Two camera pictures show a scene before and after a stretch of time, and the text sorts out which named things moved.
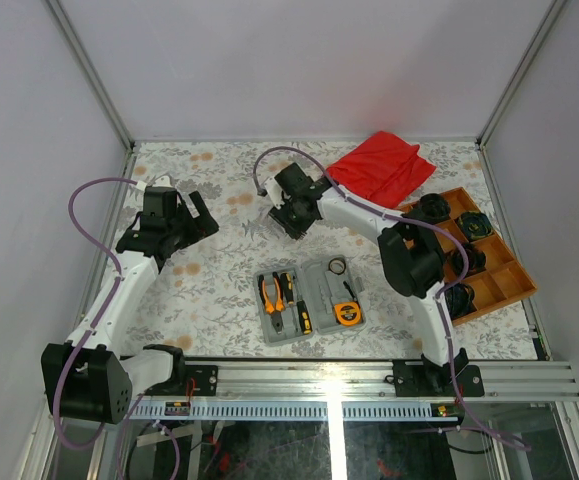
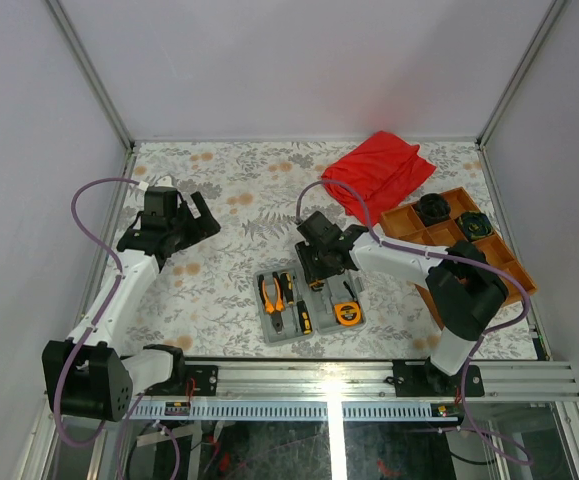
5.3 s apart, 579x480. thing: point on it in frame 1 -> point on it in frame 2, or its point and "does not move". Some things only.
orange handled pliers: x=278 y=308 does not move
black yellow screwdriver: x=304 y=316 does not move
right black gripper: x=294 y=231 -> x=304 y=250
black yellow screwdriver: x=287 y=286 does not move
